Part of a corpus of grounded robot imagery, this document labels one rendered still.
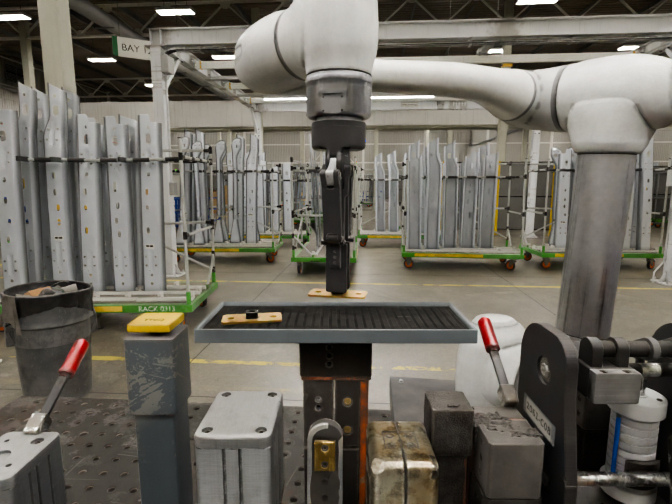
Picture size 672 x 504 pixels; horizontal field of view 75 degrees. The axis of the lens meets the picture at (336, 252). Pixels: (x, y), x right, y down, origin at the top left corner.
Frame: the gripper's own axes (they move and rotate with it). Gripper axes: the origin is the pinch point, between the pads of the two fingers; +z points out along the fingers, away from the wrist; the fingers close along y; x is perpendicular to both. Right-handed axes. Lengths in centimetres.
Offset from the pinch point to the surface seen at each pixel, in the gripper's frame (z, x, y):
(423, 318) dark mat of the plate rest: 7.4, 12.4, -1.0
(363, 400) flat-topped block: 18.2, 4.5, 4.2
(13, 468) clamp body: 17.5, -29.0, 27.0
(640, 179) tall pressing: -23, 358, -734
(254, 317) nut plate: 6.9, -11.1, 4.8
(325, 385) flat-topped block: 16.0, -0.7, 5.2
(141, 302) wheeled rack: 96, -240, -287
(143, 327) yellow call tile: 7.9, -25.6, 9.4
